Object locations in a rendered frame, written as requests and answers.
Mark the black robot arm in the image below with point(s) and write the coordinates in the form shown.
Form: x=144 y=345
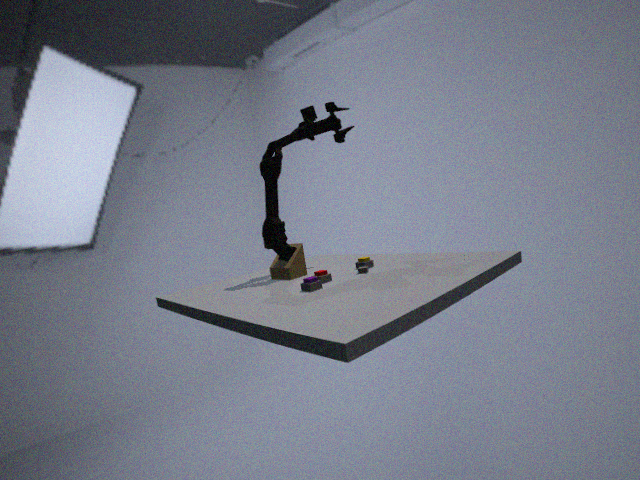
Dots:
x=270 y=167

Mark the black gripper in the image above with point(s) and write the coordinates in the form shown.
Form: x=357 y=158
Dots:
x=340 y=135

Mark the yellow button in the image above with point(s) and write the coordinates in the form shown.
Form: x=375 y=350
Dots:
x=364 y=261

